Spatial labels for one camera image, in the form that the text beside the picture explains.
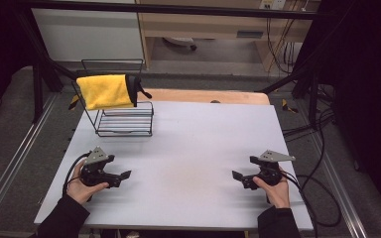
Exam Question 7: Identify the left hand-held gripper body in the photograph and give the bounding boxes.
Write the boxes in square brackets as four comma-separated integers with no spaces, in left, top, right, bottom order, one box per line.
[79,146,123,189]

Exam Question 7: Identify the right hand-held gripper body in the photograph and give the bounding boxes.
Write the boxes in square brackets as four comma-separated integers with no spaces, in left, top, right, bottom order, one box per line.
[243,149,297,187]

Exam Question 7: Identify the black wire rack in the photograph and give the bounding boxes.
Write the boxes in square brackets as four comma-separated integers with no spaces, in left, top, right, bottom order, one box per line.
[70,58,155,139]

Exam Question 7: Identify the yellow towel with black trim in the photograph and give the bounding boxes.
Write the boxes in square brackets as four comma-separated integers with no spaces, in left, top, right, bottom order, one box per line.
[75,73,154,112]

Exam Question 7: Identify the person's right hand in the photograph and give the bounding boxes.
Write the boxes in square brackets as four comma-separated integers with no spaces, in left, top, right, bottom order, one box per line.
[252,167,292,209]

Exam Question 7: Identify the person's left hand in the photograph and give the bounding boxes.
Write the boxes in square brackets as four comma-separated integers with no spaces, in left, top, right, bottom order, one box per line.
[65,160,110,205]

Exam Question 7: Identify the white foam board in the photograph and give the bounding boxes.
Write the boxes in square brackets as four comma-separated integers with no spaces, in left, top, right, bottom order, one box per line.
[33,98,315,232]

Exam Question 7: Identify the yellow black floor tape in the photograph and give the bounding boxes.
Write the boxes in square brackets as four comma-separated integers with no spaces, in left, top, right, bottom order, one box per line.
[281,98,300,114]
[66,94,80,111]

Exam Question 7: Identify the wooden table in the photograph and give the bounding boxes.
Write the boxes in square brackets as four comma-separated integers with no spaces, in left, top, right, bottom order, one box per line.
[135,87,272,106]

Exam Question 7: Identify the white cabinet panel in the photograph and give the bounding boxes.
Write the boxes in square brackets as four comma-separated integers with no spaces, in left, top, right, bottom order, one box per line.
[30,7,146,62]

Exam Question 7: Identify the white office chair base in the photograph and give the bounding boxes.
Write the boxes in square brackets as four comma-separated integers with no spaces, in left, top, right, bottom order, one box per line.
[162,36,198,53]

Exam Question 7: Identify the light wooden desk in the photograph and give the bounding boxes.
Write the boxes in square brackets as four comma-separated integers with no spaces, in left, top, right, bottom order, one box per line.
[135,0,322,71]

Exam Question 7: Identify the left hand-held gripper black cable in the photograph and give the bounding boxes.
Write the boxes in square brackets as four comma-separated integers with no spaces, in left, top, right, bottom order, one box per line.
[62,152,91,198]

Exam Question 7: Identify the hand-held gripper black cable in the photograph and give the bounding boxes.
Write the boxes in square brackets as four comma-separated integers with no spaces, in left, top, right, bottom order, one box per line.
[62,152,91,198]
[278,169,343,238]

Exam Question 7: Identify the bundle of black floor cables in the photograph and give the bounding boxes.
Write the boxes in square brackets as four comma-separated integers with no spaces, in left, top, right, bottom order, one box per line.
[281,82,337,143]

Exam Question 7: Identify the right hand-held gripper black cable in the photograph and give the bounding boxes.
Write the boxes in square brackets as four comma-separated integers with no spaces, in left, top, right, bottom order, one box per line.
[278,169,343,238]

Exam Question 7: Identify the aluminium floor rail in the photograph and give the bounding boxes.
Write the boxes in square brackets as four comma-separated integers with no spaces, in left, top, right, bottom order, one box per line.
[296,98,369,238]
[0,93,60,226]

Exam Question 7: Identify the black frame stand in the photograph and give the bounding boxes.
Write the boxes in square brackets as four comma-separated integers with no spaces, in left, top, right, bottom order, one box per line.
[13,9,97,124]
[258,49,323,131]

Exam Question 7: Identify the hanging cables under desk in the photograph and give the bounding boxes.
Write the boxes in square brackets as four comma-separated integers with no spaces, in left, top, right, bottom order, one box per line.
[265,16,300,75]

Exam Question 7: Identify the white wall socket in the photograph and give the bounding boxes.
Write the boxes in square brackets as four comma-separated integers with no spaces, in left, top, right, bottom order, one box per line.
[258,0,288,11]

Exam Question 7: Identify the black horizontal frame beam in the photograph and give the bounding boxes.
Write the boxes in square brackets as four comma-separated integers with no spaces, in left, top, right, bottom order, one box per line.
[14,0,326,21]

